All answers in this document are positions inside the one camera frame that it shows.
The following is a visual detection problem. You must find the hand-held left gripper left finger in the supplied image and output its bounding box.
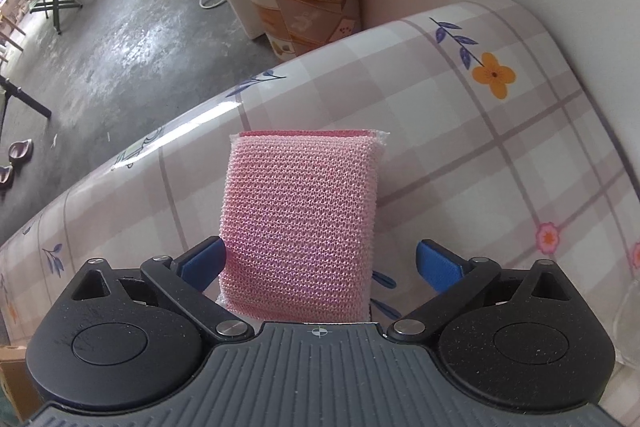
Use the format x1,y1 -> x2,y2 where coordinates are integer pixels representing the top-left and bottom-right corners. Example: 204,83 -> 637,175
70,236 -> 253,342

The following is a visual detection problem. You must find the pink mesh sponge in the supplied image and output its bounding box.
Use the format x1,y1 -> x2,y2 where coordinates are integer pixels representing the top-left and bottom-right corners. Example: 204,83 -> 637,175
216,127 -> 390,324

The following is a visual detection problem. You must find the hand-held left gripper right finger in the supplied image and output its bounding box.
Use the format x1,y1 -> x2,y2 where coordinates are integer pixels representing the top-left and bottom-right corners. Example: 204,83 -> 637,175
386,238 -> 573,342

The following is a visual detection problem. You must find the black stand leg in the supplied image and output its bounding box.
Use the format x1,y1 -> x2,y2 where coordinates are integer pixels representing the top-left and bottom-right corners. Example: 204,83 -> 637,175
0,74 -> 53,118

